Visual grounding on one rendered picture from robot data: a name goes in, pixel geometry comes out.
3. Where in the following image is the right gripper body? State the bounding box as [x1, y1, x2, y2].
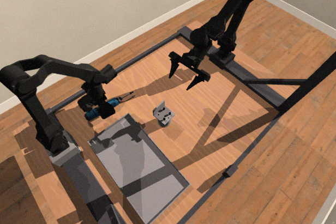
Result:
[169, 47, 211, 82]

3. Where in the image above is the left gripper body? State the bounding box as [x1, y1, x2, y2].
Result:
[90, 90, 116, 119]

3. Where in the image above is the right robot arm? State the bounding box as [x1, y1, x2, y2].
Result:
[180, 0, 252, 68]

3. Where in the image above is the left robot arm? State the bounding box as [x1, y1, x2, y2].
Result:
[0, 55, 117, 156]

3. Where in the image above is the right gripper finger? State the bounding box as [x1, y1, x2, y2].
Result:
[186, 76, 204, 90]
[169, 59, 179, 78]

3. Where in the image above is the dark blue screwdriver barrel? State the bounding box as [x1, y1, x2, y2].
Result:
[85, 93, 130, 121]

